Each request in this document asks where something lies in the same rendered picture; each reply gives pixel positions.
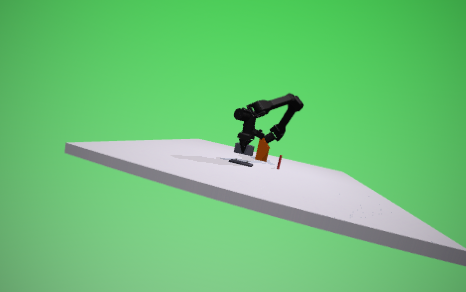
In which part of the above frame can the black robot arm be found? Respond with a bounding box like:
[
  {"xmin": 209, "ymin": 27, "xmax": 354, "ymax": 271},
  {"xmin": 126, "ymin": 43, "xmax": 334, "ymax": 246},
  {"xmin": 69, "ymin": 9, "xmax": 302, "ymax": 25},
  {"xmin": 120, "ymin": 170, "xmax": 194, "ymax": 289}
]
[{"xmin": 234, "ymin": 93, "xmax": 304, "ymax": 144}]

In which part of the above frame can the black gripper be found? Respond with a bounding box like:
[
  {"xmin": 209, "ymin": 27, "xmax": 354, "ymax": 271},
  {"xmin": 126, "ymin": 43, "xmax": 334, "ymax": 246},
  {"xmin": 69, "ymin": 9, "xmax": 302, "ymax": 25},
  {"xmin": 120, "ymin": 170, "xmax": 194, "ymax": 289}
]
[{"xmin": 237, "ymin": 122, "xmax": 255, "ymax": 153}]

